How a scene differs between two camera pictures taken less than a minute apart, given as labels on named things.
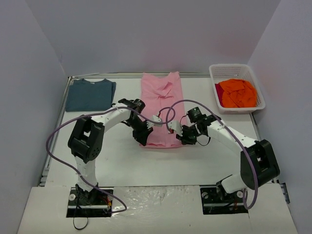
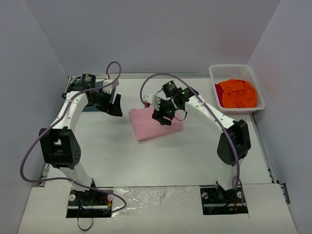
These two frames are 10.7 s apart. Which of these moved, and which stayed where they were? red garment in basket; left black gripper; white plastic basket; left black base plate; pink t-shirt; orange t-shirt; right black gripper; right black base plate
Moved: right black gripper; pink t-shirt; left black gripper
Stayed: red garment in basket; left black base plate; orange t-shirt; right black base plate; white plastic basket
